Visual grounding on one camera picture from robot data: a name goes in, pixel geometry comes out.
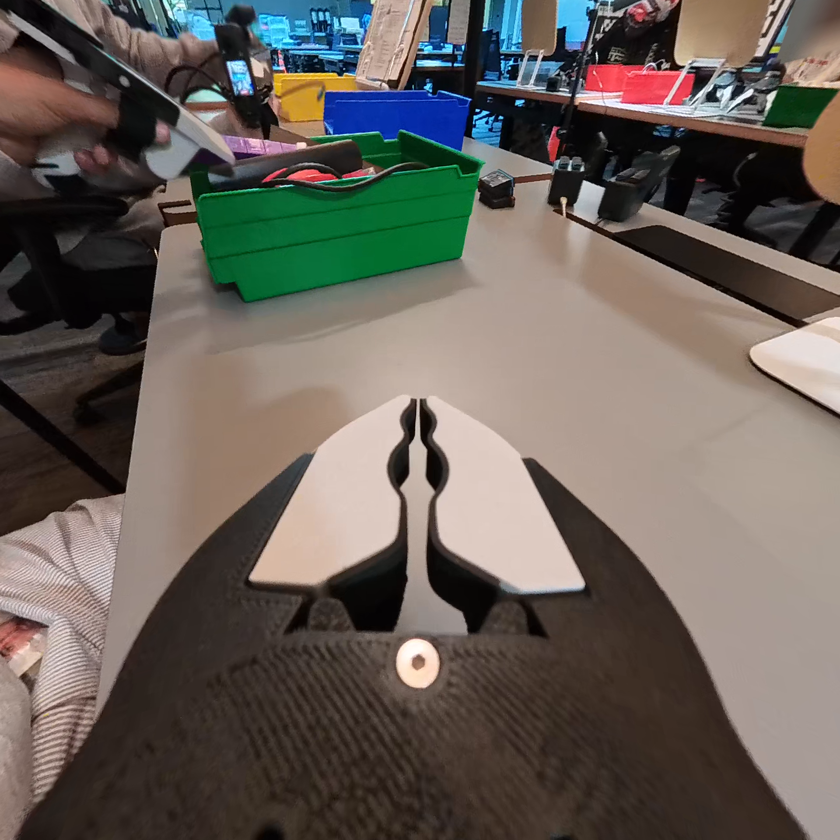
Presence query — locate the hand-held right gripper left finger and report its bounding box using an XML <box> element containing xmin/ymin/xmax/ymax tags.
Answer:
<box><xmin>248</xmin><ymin>395</ymin><xmax>419</xmax><ymax>586</ymax></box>

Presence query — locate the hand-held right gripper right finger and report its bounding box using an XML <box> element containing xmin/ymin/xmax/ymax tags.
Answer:
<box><xmin>420</xmin><ymin>395</ymin><xmax>587</xmax><ymax>596</ymax></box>

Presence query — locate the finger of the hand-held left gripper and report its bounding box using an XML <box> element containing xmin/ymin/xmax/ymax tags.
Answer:
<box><xmin>146</xmin><ymin>115</ymin><xmax>237</xmax><ymax>181</ymax></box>

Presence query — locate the black cylindrical handheld device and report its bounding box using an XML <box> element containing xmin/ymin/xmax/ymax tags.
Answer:
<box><xmin>209</xmin><ymin>143</ymin><xmax>365</xmax><ymax>193</ymax></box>

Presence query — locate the green plastic bin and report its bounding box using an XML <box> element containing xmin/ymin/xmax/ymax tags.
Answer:
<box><xmin>190</xmin><ymin>130</ymin><xmax>485</xmax><ymax>303</ymax></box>

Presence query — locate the grey desk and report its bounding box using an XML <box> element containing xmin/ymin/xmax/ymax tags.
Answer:
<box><xmin>95</xmin><ymin>131</ymin><xmax>840</xmax><ymax>840</ymax></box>

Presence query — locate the black desk mat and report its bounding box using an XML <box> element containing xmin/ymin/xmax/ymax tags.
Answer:
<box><xmin>613</xmin><ymin>225</ymin><xmax>840</xmax><ymax>326</ymax></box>

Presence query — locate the person's left hand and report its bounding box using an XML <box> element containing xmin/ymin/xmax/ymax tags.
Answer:
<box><xmin>0</xmin><ymin>64</ymin><xmax>173</xmax><ymax>177</ymax></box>

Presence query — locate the purple box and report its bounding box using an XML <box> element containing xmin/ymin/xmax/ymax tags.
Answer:
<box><xmin>197</xmin><ymin>134</ymin><xmax>309</xmax><ymax>165</ymax></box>

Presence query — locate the red item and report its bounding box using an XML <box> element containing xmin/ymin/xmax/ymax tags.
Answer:
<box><xmin>262</xmin><ymin>165</ymin><xmax>342</xmax><ymax>186</ymax></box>

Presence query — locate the yellow plastic bin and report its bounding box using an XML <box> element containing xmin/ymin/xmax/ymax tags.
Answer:
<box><xmin>272</xmin><ymin>72</ymin><xmax>358</xmax><ymax>123</ymax></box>

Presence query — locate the blue plastic bin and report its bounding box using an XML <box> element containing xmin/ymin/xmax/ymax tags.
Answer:
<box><xmin>323</xmin><ymin>90</ymin><xmax>472</xmax><ymax>152</ymax></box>

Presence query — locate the cardboard board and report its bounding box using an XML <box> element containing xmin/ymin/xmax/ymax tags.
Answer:
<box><xmin>354</xmin><ymin>0</ymin><xmax>434</xmax><ymax>89</ymax></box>

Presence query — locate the striped white garment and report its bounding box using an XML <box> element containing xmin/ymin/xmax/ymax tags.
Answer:
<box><xmin>0</xmin><ymin>495</ymin><xmax>126</xmax><ymax>808</ymax></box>

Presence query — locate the black steel column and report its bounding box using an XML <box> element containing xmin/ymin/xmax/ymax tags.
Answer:
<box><xmin>459</xmin><ymin>0</ymin><xmax>490</xmax><ymax>119</ymax></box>

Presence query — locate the small black box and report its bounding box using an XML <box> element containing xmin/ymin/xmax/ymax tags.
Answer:
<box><xmin>478</xmin><ymin>169</ymin><xmax>516</xmax><ymax>210</ymax></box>

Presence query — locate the black charger block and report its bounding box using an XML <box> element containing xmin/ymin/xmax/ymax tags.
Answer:
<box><xmin>548</xmin><ymin>156</ymin><xmax>586</xmax><ymax>206</ymax></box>

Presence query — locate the wooden background table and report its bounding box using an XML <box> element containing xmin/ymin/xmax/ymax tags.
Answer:
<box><xmin>577</xmin><ymin>98</ymin><xmax>811</xmax><ymax>148</ymax></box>
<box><xmin>476</xmin><ymin>79</ymin><xmax>624</xmax><ymax>106</ymax></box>

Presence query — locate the white pad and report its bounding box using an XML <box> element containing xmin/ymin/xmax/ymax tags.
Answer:
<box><xmin>749</xmin><ymin>317</ymin><xmax>840</xmax><ymax>416</ymax></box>

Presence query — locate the black charger dock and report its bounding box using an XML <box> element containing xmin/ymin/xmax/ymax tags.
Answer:
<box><xmin>597</xmin><ymin>146</ymin><xmax>681</xmax><ymax>223</ymax></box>

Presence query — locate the red plastic bin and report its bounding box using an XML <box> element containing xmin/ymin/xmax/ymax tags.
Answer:
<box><xmin>584</xmin><ymin>63</ymin><xmax>647</xmax><ymax>93</ymax></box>
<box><xmin>620</xmin><ymin>69</ymin><xmax>695</xmax><ymax>105</ymax></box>

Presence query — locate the small green bin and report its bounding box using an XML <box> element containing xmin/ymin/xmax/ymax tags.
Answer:
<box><xmin>763</xmin><ymin>84</ymin><xmax>840</xmax><ymax>129</ymax></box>

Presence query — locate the black gimbal camera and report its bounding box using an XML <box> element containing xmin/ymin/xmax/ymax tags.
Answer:
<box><xmin>215</xmin><ymin>7</ymin><xmax>277</xmax><ymax>129</ymax></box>

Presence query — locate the black cable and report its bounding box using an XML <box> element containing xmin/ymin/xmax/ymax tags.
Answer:
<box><xmin>262</xmin><ymin>161</ymin><xmax>431</xmax><ymax>194</ymax></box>

